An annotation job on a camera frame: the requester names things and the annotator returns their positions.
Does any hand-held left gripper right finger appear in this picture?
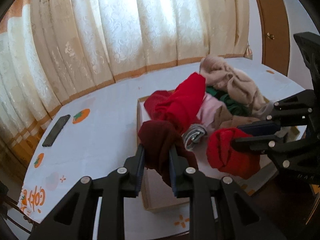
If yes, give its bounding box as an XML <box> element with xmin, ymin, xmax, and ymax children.
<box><xmin>169</xmin><ymin>145</ymin><xmax>283</xmax><ymax>240</ymax></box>

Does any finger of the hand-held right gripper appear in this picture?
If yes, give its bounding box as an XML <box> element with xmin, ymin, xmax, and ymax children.
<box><xmin>237</xmin><ymin>89</ymin><xmax>316</xmax><ymax>136</ymax></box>
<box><xmin>231</xmin><ymin>134</ymin><xmax>313</xmax><ymax>171</ymax></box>

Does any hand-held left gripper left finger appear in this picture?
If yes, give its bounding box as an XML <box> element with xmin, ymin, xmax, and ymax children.
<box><xmin>32</xmin><ymin>142</ymin><xmax>146</xmax><ymax>240</ymax></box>

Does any shallow gold cardboard box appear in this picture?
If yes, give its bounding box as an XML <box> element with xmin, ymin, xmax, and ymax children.
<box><xmin>136</xmin><ymin>94</ymin><xmax>307</xmax><ymax>212</ymax></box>

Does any bright red sock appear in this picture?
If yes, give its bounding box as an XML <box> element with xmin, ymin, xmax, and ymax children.
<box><xmin>206</xmin><ymin>127</ymin><xmax>268</xmax><ymax>180</ymax></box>

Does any small beige underwear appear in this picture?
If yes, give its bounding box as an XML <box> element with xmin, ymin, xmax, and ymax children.
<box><xmin>212</xmin><ymin>106</ymin><xmax>261</xmax><ymax>131</ymax></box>

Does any green underwear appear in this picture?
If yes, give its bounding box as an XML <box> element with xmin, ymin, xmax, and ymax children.
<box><xmin>206</xmin><ymin>85</ymin><xmax>248</xmax><ymax>117</ymax></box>

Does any dark maroon underwear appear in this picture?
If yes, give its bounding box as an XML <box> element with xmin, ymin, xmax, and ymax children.
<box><xmin>137</xmin><ymin>120</ymin><xmax>199</xmax><ymax>188</ymax></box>

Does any pale pink underwear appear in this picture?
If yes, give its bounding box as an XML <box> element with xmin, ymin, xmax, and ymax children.
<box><xmin>196</xmin><ymin>94</ymin><xmax>224</xmax><ymax>128</ymax></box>

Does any orange red underwear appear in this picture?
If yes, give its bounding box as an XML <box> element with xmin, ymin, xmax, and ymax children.
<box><xmin>143</xmin><ymin>90</ymin><xmax>176</xmax><ymax>121</ymax></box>

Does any red underwear with grey waistband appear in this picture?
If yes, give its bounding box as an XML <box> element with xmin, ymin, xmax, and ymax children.
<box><xmin>153</xmin><ymin>72</ymin><xmax>208</xmax><ymax>151</ymax></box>

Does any brown wooden door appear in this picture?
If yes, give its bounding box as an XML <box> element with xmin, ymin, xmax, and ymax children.
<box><xmin>251</xmin><ymin>0</ymin><xmax>293</xmax><ymax>77</ymax></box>

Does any black smartphone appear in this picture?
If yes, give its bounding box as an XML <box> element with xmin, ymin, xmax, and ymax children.
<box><xmin>42</xmin><ymin>114</ymin><xmax>71</xmax><ymax>148</ymax></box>

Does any dark metal stand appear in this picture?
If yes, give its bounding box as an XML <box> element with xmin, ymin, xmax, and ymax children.
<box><xmin>0</xmin><ymin>179</ymin><xmax>34</xmax><ymax>232</ymax></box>

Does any cream patterned curtain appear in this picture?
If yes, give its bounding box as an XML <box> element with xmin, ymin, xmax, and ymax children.
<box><xmin>0</xmin><ymin>0</ymin><xmax>251</xmax><ymax>130</ymax></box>

